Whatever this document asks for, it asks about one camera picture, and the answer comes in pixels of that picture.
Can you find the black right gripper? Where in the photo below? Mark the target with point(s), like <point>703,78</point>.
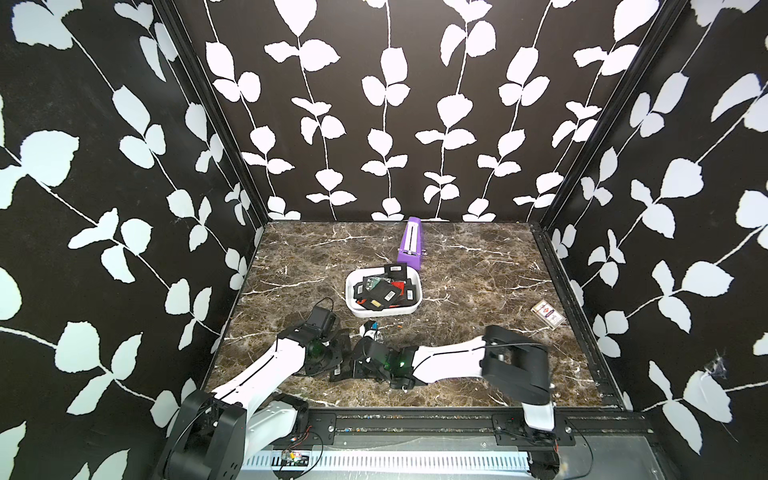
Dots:
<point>356,370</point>

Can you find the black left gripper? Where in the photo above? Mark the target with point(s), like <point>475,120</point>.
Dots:
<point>337,356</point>

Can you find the black tea bag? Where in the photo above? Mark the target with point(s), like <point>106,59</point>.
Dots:
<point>382,296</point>
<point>363,289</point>

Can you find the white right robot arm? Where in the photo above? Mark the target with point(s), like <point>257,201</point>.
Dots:
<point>513,364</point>

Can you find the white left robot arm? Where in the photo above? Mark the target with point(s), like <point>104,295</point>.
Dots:
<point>215,431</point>

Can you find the white plastic storage box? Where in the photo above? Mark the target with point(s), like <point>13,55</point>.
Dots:
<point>408,302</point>

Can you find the black tea bag barcode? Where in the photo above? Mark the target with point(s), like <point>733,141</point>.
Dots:
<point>396,272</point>

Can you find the purple metronome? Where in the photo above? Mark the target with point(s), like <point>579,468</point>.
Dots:
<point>410,251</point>

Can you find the white red card pack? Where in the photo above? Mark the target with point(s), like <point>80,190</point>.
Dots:
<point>548,314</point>

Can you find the perforated white metal rail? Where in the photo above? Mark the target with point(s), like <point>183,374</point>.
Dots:
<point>417,462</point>

